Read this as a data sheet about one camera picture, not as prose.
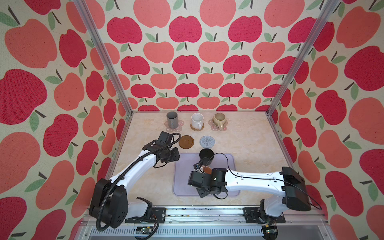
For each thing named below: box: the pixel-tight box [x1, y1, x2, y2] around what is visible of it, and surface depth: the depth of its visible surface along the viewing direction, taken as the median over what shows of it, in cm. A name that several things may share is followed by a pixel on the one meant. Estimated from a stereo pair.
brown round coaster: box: [178, 135, 195, 149], surface depth 105 cm
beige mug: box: [212, 112, 226, 131], surface depth 107 cm
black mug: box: [199, 148, 215, 166], surface depth 90 cm
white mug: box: [191, 112, 204, 130], surface depth 107 cm
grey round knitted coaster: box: [199, 135, 216, 148], surface depth 106 cm
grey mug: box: [166, 111, 179, 129], surface depth 107 cm
